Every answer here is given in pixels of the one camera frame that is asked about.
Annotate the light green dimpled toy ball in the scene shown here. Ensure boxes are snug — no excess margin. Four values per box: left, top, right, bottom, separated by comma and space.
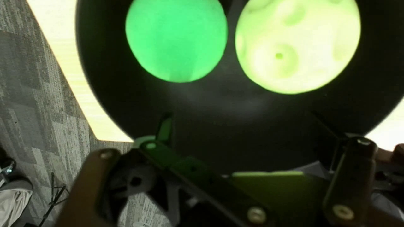
233, 0, 362, 96

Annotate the green round toy fruit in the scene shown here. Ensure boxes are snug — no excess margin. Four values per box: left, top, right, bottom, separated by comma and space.
125, 0, 228, 85

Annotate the black plastic bowl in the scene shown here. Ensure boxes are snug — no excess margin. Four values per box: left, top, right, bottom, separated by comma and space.
74, 0, 404, 174

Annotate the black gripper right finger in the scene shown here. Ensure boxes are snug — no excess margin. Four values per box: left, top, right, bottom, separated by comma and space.
310, 113, 404, 227

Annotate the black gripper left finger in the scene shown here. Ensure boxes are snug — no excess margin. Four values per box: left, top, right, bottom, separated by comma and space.
54, 113, 275, 227

